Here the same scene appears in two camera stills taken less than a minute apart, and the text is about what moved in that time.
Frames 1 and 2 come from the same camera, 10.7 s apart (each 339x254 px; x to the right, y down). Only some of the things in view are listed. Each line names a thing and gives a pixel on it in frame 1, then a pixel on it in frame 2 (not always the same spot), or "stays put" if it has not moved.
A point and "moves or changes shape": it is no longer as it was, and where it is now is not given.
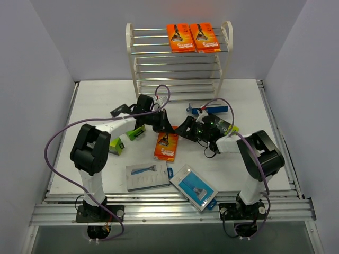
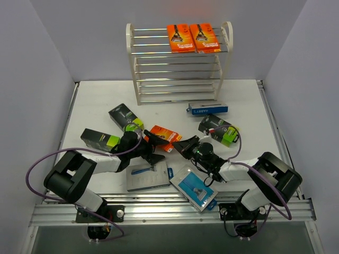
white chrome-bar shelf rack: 179,76 stays put
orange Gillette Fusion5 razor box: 204,38 stays put
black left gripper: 162,119 to 151,147
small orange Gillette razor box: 166,146 moves or changes shape
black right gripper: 191,129 to 191,149
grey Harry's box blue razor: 146,175 stays put
